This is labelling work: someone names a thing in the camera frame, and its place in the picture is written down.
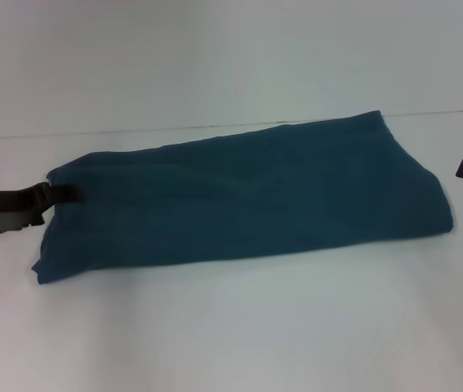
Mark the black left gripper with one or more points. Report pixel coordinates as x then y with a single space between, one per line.
14 206

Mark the teal t-shirt with pink print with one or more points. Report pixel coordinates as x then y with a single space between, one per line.
235 196

